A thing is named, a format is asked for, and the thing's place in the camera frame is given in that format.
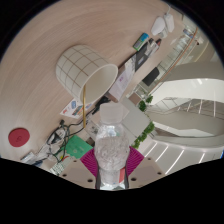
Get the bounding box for green plants atop cabinet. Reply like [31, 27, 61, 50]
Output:
[131, 121, 156, 150]

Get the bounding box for colourful sticker sheet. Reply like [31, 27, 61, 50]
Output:
[59, 98, 94, 120]

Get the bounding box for white grid-patterned cup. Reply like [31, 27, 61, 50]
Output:
[55, 44, 119, 105]

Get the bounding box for black chair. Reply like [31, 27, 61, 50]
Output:
[141, 67, 160, 88]

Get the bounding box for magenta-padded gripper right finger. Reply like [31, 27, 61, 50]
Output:
[126, 146, 166, 190]

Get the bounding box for white paper packet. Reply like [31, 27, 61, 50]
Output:
[20, 151, 44, 166]

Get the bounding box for ceiling light strips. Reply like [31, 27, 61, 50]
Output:
[144, 141, 208, 176]

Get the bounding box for white computer mouse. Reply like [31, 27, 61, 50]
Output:
[150, 15, 167, 37]

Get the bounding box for potted green plants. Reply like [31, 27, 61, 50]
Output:
[137, 94, 154, 113]

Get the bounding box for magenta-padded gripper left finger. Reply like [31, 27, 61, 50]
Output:
[60, 147, 99, 190]

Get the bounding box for clear white-capped water bottle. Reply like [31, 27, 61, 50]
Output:
[94, 102, 131, 191]

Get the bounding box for tangled black cables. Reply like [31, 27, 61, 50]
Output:
[44, 96, 111, 164]

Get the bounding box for small teal marker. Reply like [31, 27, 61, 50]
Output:
[132, 32, 150, 52]

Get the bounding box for flat round red coaster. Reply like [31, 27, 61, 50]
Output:
[7, 127, 31, 148]

